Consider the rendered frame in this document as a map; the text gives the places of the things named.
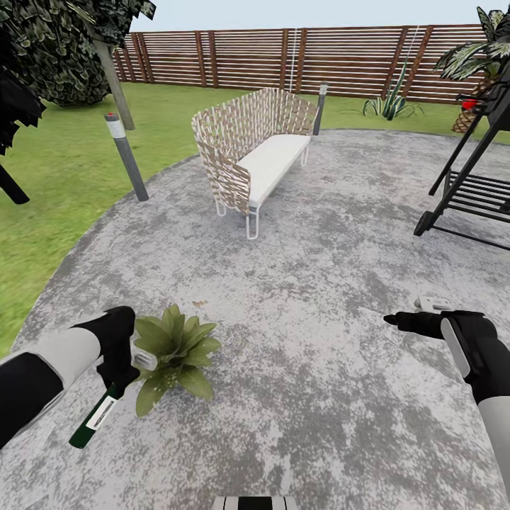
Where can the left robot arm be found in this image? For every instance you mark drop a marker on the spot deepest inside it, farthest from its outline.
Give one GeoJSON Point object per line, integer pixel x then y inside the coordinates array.
{"type": "Point", "coordinates": [33, 380]}

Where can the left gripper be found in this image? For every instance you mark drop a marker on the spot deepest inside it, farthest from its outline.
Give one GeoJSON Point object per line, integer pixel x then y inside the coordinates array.
{"type": "Point", "coordinates": [118, 370]}

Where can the tree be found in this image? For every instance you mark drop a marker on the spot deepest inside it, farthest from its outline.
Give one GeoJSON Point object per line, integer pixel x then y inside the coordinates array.
{"type": "Point", "coordinates": [17, 102]}
{"type": "Point", "coordinates": [104, 26]}

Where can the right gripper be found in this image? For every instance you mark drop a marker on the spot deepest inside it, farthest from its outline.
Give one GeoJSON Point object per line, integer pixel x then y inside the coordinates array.
{"type": "Point", "coordinates": [411, 322]}

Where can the insectifuge atomizer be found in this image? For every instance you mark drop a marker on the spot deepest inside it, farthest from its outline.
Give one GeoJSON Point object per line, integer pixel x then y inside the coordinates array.
{"type": "Point", "coordinates": [95, 418]}

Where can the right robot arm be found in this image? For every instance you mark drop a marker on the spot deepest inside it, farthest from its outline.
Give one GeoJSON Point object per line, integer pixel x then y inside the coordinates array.
{"type": "Point", "coordinates": [482, 359]}

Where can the garden chair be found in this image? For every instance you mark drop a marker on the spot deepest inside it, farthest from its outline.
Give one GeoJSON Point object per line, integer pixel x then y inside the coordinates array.
{"type": "Point", "coordinates": [248, 146]}

